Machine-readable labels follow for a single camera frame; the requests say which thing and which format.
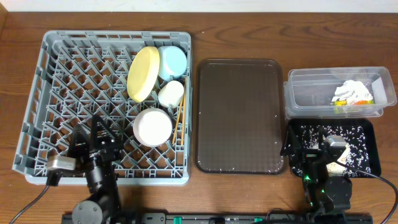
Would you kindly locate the black food waste tray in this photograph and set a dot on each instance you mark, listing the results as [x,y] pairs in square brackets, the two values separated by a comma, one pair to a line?
[365,124]

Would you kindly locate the dark brown serving tray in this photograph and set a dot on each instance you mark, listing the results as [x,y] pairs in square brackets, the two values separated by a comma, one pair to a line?
[240,121]

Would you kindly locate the light blue bowl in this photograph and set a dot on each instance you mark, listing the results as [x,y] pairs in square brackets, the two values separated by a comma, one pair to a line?
[173,63]

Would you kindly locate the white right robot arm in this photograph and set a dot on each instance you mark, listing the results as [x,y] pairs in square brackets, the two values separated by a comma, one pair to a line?
[328,196]

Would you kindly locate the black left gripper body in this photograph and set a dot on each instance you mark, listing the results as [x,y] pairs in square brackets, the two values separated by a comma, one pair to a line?
[92,152]

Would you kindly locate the wooden chopstick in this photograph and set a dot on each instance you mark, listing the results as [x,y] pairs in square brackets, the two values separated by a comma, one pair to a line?
[177,121]
[183,121]

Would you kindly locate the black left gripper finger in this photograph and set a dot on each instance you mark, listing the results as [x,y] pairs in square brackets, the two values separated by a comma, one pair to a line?
[80,143]
[102,135]

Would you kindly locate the rice and food scraps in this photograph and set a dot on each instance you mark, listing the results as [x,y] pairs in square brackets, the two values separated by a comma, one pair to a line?
[356,154]

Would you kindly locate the clear plastic waste bin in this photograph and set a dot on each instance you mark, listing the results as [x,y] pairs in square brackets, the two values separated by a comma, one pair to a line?
[308,92]

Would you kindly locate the white cup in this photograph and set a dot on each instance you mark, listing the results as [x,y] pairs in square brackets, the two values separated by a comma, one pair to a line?
[171,94]

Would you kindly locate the green orange snack wrapper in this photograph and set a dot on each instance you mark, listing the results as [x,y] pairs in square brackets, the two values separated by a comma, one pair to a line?
[351,103]

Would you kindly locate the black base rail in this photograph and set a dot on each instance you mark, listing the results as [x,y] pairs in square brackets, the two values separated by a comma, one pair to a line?
[281,217]

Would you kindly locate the white napkin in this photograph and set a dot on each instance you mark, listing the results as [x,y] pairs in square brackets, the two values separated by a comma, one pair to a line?
[352,91]

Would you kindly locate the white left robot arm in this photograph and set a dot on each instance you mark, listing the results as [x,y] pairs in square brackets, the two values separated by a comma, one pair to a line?
[103,202]

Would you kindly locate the yellow plate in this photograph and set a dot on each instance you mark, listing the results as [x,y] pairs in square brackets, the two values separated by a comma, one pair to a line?
[143,73]

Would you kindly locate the pink small plate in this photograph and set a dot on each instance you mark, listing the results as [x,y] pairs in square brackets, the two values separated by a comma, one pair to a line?
[152,127]

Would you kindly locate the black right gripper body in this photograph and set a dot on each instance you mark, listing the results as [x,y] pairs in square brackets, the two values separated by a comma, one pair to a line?
[310,155]

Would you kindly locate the grey plastic dishwasher rack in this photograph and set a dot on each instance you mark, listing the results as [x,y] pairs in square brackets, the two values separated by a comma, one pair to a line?
[82,73]

